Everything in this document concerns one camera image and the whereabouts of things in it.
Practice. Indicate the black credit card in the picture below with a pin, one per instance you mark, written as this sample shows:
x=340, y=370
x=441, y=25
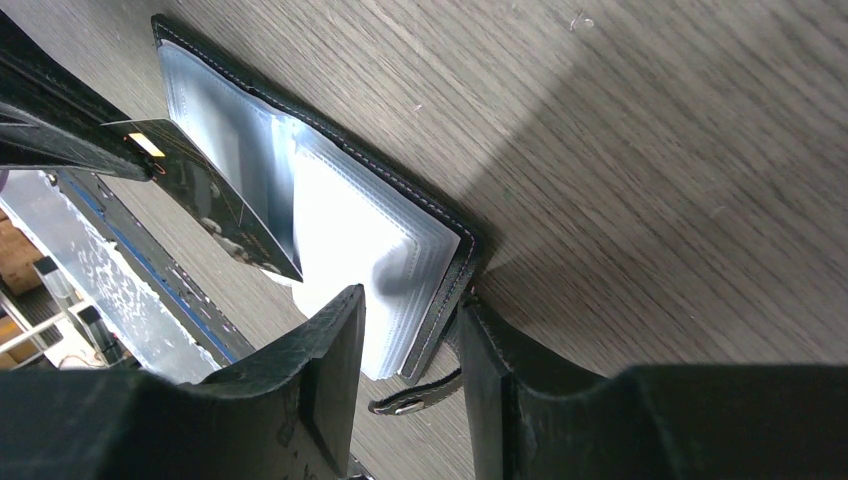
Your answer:
x=189, y=178

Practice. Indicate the black card holder wallet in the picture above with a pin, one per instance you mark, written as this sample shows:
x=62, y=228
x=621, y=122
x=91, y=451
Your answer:
x=346, y=214

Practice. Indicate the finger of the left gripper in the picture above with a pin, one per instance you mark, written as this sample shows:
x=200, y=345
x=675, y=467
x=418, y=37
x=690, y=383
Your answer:
x=51, y=120

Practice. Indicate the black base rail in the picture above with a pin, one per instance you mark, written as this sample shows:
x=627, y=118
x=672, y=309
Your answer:
x=180, y=295

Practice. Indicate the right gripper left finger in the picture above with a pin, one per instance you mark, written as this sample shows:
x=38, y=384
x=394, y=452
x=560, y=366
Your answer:
x=284, y=412

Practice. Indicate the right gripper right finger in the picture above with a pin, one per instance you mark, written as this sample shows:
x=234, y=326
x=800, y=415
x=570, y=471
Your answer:
x=535, y=415

